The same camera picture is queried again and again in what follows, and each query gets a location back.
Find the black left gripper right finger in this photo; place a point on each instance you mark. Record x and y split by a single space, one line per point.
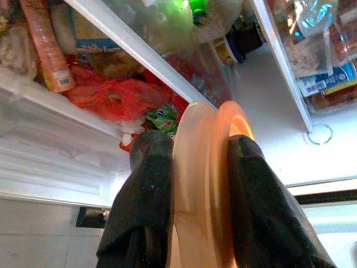
259 212

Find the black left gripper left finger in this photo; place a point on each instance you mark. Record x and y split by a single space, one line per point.
145 201

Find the orange translucent plastic bowl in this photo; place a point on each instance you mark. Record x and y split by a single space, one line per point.
195 167

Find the green snack packet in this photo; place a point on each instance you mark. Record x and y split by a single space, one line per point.
164 120

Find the red plastic bag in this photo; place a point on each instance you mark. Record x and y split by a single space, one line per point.
117 97

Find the blue labelled food package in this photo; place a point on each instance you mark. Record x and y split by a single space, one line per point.
329 81

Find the clear bag of beige food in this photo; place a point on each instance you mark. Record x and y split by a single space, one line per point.
306 56

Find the yellow blue food tub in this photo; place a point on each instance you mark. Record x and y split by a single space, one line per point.
228 51

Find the cardboard box with blue edge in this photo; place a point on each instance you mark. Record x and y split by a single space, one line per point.
89 36

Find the orange plastic bottle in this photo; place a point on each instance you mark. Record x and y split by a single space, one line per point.
47 47

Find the green glass bottle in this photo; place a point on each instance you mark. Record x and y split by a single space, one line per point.
198 11

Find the clear bag with blue print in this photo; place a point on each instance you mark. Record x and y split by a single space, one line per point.
315 16

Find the long white fridge shelf rail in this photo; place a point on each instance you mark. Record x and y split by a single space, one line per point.
139 50

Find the short white fridge shelf rail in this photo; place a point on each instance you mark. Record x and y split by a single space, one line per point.
281 61

